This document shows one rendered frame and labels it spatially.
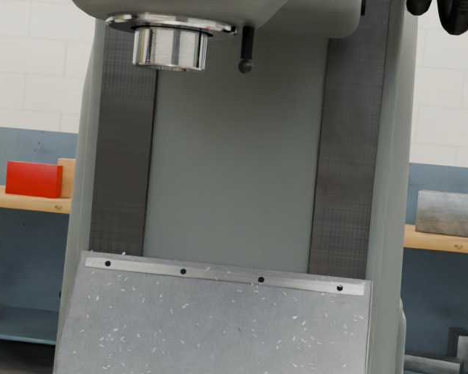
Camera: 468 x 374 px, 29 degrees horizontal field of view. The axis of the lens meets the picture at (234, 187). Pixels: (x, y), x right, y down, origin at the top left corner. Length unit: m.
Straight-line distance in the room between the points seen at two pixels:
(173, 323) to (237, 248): 0.10
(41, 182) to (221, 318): 3.54
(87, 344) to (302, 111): 0.33
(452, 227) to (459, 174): 0.59
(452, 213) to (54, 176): 1.90
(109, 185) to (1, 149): 4.17
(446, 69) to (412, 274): 1.09
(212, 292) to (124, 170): 0.16
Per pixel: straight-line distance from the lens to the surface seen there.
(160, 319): 0.95
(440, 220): 4.28
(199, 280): 0.96
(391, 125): 0.95
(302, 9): 0.70
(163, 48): 0.57
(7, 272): 5.17
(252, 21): 0.56
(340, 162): 0.94
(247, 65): 0.58
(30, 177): 4.47
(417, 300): 4.84
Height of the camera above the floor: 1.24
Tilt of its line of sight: 3 degrees down
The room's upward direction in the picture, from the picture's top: 5 degrees clockwise
